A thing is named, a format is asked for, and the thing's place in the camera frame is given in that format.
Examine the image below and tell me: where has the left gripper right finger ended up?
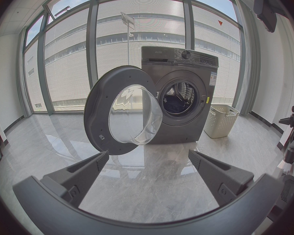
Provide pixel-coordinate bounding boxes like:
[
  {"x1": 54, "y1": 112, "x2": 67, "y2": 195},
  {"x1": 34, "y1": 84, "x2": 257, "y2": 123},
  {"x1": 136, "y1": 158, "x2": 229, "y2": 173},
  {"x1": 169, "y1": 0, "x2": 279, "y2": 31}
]
[{"x1": 189, "y1": 150, "x2": 254, "y2": 207}]

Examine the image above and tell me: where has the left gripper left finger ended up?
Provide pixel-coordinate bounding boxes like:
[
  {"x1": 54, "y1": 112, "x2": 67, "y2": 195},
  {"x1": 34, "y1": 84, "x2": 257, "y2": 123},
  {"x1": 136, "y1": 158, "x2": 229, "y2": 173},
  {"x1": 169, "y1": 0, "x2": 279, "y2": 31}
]
[{"x1": 42, "y1": 150, "x2": 110, "y2": 206}]

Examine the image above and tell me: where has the cream laundry basket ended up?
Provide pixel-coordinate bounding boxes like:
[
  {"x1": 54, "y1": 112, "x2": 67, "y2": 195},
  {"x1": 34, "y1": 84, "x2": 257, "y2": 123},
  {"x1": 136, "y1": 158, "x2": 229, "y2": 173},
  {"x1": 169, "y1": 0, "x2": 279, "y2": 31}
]
[{"x1": 203, "y1": 104, "x2": 240, "y2": 139}]

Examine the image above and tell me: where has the washing machine door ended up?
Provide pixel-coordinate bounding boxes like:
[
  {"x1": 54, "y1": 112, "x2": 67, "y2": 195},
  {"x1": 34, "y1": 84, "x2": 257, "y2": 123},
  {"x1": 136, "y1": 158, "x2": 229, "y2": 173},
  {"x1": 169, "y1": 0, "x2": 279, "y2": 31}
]
[{"x1": 83, "y1": 65, "x2": 163, "y2": 156}]

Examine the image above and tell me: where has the heap of dark clothes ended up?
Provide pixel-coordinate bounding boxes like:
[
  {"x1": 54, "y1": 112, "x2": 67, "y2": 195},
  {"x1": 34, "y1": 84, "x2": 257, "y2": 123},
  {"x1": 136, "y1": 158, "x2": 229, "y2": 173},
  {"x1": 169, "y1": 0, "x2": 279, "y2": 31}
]
[{"x1": 163, "y1": 97, "x2": 187, "y2": 115}]

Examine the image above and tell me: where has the grey washing machine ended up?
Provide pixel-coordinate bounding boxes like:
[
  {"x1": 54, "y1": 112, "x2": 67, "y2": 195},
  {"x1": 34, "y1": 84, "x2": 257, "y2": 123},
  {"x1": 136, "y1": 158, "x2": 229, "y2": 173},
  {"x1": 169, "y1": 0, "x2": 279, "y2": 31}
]
[{"x1": 141, "y1": 46, "x2": 219, "y2": 145}]

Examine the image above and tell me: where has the window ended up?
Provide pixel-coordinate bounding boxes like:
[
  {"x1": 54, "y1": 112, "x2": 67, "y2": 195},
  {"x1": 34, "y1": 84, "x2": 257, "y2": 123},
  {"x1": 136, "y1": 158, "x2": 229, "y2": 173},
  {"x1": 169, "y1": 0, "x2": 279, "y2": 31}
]
[{"x1": 22, "y1": 0, "x2": 247, "y2": 119}]

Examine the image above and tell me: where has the grey curtain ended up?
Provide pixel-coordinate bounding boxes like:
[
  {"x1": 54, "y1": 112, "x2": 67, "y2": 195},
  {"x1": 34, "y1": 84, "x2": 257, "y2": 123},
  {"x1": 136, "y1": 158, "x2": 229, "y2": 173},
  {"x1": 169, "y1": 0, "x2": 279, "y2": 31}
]
[{"x1": 235, "y1": 0, "x2": 261, "y2": 116}]

